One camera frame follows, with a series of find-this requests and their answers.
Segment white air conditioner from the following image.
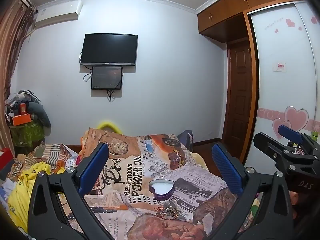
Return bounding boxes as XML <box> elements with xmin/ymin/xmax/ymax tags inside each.
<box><xmin>35</xmin><ymin>1</ymin><xmax>83</xmax><ymax>28</ymax></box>

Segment purple heart-shaped tin box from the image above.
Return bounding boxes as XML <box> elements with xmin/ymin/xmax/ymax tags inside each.
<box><xmin>149</xmin><ymin>179</ymin><xmax>175</xmax><ymax>201</ymax></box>

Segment striped brown curtain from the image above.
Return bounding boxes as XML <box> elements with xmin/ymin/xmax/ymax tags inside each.
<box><xmin>0</xmin><ymin>0</ymin><xmax>37</xmax><ymax>153</ymax></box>

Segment black wall television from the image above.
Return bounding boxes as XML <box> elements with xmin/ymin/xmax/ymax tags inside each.
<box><xmin>80</xmin><ymin>33</ymin><xmax>138</xmax><ymax>66</ymax></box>

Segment green patterned bag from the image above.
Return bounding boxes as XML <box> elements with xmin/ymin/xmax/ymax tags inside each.
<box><xmin>9</xmin><ymin>121</ymin><xmax>44</xmax><ymax>147</ymax></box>

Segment yellow garment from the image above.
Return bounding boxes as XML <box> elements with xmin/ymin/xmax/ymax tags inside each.
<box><xmin>8</xmin><ymin>161</ymin><xmax>65</xmax><ymax>233</ymax></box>

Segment small black wall monitor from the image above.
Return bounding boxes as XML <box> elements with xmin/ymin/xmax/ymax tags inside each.
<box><xmin>91</xmin><ymin>66</ymin><xmax>123</xmax><ymax>90</ymax></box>

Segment wooden wardrobe cabinets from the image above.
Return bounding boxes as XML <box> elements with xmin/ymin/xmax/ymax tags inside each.
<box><xmin>196</xmin><ymin>0</ymin><xmax>304</xmax><ymax>43</ymax></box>

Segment clothes pile in corner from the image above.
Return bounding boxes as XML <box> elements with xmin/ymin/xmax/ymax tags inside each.
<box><xmin>4</xmin><ymin>89</ymin><xmax>51</xmax><ymax>137</ymax></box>

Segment orange box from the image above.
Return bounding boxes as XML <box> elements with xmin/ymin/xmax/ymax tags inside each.
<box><xmin>12</xmin><ymin>113</ymin><xmax>31</xmax><ymax>126</ymax></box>

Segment yellow chair back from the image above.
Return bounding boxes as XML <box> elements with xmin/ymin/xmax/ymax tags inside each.
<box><xmin>97</xmin><ymin>121</ymin><xmax>122</xmax><ymax>134</ymax></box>

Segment jewelry pile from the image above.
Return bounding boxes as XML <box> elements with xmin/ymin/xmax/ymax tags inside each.
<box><xmin>153</xmin><ymin>203</ymin><xmax>185</xmax><ymax>220</ymax></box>

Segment white sliding wardrobe door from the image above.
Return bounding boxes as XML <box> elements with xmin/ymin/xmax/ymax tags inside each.
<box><xmin>246</xmin><ymin>2</ymin><xmax>320</xmax><ymax>170</ymax></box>

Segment brown wooden door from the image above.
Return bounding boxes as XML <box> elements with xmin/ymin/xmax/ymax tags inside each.
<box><xmin>222</xmin><ymin>39</ymin><xmax>252</xmax><ymax>161</ymax></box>

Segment newspaper print blanket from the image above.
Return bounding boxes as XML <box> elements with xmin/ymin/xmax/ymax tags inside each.
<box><xmin>53</xmin><ymin>127</ymin><xmax>253</xmax><ymax>240</ymax></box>

